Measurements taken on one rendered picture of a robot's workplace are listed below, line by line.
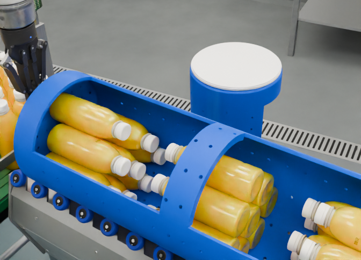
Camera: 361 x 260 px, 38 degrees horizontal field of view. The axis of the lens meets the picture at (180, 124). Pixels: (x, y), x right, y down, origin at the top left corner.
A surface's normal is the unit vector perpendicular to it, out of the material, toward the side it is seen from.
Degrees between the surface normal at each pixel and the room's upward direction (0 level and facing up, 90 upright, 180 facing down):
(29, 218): 70
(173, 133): 85
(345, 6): 0
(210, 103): 90
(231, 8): 0
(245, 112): 90
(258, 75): 0
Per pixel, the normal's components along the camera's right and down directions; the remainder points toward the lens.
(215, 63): -0.03, -0.80
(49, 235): -0.53, 0.22
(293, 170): -0.54, 0.63
